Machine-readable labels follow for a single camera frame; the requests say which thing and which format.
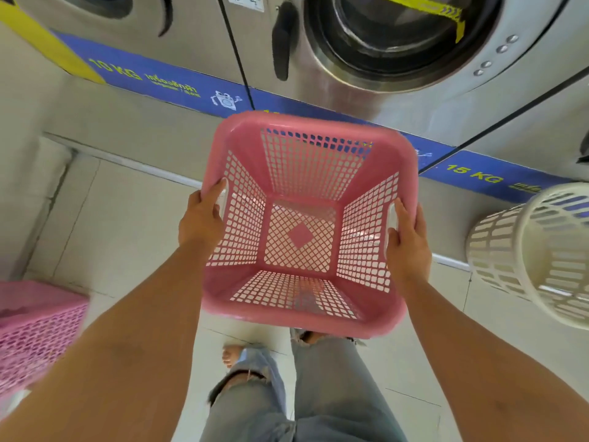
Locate person's right hand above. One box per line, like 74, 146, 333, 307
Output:
386, 198, 433, 290

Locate yellow sticker strip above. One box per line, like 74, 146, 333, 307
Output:
0, 0, 106, 84

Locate pink mesh laundry basket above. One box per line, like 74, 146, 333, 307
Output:
0, 280, 90, 398

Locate person's left forearm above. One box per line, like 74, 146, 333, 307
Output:
0, 241, 213, 442

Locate small steel washing machine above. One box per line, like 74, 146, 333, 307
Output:
11, 0, 244, 84

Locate large steel washing machine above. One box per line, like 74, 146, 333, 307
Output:
216, 0, 589, 148

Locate black door handle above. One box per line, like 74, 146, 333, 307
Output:
271, 1, 301, 82

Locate blue base sticker strip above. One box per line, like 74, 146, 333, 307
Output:
53, 31, 573, 204

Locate person's right forearm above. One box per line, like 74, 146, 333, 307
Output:
397, 271, 589, 442

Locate pink square laundry basket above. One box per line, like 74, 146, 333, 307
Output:
201, 110, 419, 339

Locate person's light blue ripped jeans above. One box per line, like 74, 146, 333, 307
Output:
199, 329, 408, 442

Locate person's left hand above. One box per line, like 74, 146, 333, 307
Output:
178, 178, 227, 258

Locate person's left foot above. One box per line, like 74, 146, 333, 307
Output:
222, 344, 245, 370

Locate yellow tape on door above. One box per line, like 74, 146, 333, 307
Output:
375, 0, 466, 44

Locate white round laundry basket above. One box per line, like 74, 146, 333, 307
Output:
466, 182, 589, 331

